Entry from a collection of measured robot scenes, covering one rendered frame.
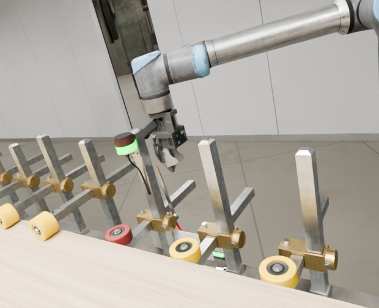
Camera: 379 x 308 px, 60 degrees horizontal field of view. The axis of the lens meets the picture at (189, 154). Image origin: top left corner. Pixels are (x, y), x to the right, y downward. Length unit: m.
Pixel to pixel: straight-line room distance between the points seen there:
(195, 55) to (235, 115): 3.04
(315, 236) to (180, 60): 0.58
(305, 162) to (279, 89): 2.93
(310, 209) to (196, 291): 0.32
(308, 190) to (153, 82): 0.51
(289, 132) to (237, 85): 0.78
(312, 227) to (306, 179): 0.13
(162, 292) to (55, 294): 0.28
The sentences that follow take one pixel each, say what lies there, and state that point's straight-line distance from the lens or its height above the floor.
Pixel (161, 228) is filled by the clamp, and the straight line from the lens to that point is 1.11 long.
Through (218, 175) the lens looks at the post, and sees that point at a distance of 0.88.
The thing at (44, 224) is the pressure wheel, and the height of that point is 0.96.
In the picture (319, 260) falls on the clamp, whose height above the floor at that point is 0.83.
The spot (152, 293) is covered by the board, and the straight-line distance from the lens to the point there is 0.80.
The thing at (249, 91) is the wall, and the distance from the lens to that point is 3.79.
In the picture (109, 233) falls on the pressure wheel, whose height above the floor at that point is 0.90.
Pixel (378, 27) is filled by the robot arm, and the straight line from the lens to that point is 1.10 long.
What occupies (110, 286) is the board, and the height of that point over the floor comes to 0.90.
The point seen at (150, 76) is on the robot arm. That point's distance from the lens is 0.96.
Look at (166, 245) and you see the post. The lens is 1.16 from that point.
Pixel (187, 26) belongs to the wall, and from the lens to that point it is 4.00.
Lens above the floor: 1.42
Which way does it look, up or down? 21 degrees down
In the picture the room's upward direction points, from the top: 14 degrees counter-clockwise
